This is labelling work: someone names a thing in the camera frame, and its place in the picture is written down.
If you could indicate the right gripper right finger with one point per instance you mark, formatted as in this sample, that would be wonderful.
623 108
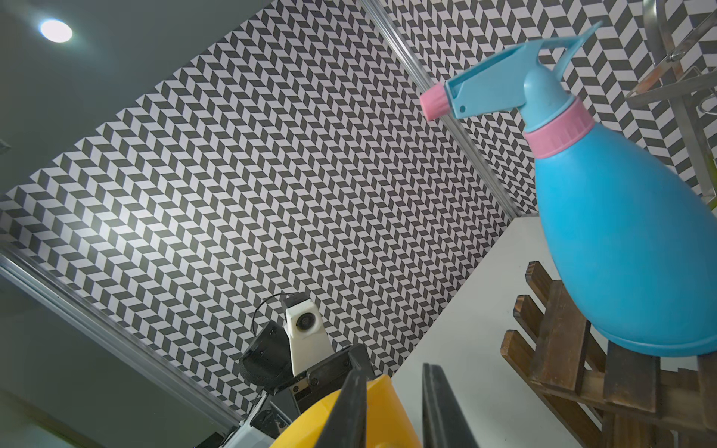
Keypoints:
443 422

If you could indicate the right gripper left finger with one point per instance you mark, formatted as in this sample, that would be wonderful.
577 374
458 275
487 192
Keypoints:
346 426

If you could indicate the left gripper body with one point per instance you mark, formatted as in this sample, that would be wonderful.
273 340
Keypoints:
328 376

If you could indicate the yellow watering can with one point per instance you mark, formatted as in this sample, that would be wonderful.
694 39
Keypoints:
388 424

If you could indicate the wooden slatted shelf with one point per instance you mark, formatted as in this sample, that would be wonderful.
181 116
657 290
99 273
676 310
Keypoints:
605 396

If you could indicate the blue spray bottle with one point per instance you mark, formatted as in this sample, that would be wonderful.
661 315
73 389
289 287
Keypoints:
634 246

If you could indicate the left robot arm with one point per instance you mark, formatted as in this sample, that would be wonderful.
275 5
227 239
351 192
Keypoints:
267 365

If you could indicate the metal dish rack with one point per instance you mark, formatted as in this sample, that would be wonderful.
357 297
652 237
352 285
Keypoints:
685 91

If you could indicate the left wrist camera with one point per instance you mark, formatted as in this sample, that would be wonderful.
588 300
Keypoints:
309 342

